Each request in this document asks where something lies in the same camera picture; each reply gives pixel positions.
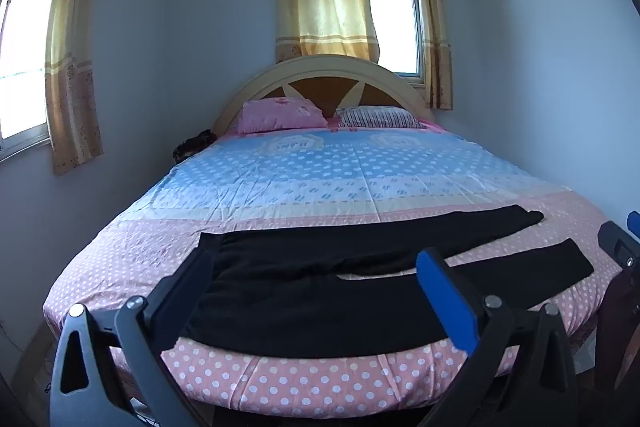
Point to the striped pillow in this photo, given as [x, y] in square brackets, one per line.
[377, 117]

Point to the black pants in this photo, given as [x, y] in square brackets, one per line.
[325, 302]

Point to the narrow yellow curtain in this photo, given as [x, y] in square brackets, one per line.
[434, 22]

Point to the wooden bed headboard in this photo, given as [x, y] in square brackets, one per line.
[320, 74]

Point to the side wall window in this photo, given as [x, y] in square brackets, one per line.
[22, 57]

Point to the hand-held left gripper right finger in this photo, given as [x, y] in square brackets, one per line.
[445, 297]

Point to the pink pillow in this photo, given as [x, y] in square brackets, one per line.
[280, 114]

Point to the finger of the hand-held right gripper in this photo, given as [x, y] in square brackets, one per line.
[617, 243]

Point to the polka dot bed sheet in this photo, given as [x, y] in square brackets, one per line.
[325, 172]

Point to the long yellow curtain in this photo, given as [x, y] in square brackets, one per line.
[72, 47]

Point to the dark bag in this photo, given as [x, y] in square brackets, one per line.
[192, 146]

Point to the window behind headboard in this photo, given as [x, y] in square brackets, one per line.
[395, 27]

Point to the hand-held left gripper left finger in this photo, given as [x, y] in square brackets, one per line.
[189, 279]

